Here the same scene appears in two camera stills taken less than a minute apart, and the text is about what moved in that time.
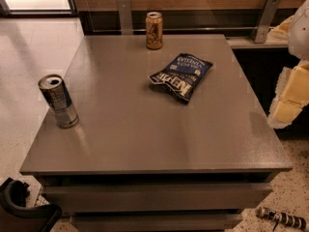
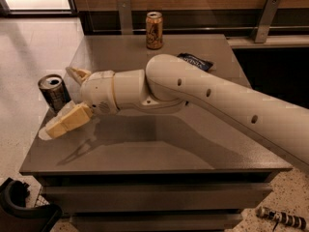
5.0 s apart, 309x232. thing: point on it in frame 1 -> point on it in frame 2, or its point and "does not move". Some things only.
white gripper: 299,36 -> 98,92
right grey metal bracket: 273,2 does not move
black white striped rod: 281,217 does not move
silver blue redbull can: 59,101 does not move
